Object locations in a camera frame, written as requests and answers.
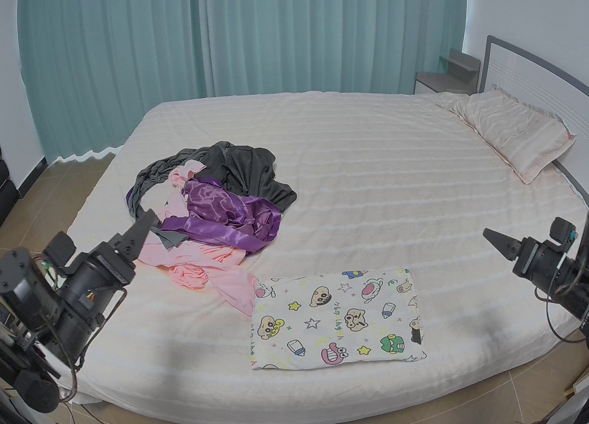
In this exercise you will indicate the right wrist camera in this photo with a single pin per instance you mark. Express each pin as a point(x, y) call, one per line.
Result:
point(562, 231)

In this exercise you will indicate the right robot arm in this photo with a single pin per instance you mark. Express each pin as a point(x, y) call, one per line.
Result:
point(580, 284)

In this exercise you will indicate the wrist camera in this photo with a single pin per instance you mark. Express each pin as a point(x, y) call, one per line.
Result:
point(62, 249)
point(562, 231)

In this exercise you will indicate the pale pink pillow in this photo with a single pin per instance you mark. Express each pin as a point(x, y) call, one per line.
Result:
point(515, 132)

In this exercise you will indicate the blue-green curtain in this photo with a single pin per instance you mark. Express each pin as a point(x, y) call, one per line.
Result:
point(230, 22)

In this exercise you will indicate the bed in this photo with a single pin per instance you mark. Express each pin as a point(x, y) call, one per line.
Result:
point(368, 183)

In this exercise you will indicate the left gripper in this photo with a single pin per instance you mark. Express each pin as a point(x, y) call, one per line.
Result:
point(92, 279)

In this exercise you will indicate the light wooden bedside table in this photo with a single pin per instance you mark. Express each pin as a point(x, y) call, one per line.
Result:
point(575, 391)

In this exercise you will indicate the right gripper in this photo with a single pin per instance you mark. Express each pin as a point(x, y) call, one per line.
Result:
point(543, 266)

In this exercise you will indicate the black chest of drawers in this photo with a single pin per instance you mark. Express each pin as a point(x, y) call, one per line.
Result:
point(7, 192)

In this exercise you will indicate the pile of clothes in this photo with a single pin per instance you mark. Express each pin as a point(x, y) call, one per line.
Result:
point(248, 174)

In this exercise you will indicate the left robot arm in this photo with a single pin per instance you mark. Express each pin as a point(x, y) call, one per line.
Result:
point(27, 293)

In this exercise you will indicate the white printed pyjama top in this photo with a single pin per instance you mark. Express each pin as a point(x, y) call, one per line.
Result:
point(340, 321)

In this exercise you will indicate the grey white bedside table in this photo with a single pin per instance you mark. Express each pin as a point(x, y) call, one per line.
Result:
point(441, 82)

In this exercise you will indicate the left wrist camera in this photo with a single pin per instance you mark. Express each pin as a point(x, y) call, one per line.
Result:
point(62, 249)

